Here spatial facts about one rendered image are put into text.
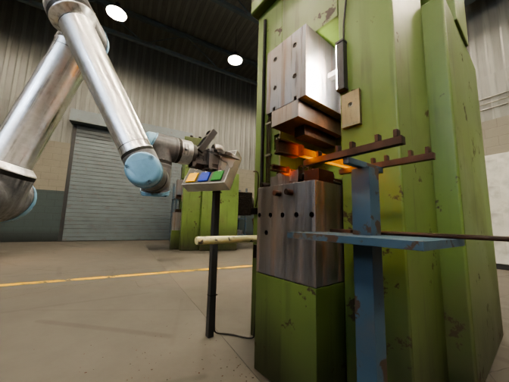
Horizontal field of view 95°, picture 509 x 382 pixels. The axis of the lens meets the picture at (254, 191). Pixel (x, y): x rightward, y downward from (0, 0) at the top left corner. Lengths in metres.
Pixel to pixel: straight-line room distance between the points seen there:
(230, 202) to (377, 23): 5.22
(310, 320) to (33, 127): 1.17
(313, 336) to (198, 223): 5.10
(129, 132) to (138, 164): 0.10
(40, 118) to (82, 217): 8.06
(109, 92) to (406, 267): 1.14
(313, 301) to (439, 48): 1.44
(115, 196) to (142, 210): 0.94
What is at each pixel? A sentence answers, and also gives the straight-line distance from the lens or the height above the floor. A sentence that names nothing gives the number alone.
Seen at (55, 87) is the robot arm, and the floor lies 1.13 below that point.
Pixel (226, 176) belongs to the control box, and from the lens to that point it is 1.44.
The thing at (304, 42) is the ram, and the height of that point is 1.65.
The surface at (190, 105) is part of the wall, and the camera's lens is 10.24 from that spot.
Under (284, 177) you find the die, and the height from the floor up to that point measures 0.96.
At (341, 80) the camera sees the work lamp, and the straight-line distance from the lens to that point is 1.32.
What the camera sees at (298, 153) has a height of 0.95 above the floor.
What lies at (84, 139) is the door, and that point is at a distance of 9.34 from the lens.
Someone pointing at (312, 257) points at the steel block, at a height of 0.59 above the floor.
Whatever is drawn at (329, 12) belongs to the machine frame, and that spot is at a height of 1.88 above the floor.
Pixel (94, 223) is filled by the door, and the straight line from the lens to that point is 8.96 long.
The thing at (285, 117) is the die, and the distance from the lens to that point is 1.34.
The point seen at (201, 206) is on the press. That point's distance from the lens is 5.97.
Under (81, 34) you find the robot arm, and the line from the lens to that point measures 0.89.
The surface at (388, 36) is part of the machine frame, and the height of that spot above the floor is 1.54.
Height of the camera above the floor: 0.73
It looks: 8 degrees up
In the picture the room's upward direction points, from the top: 2 degrees clockwise
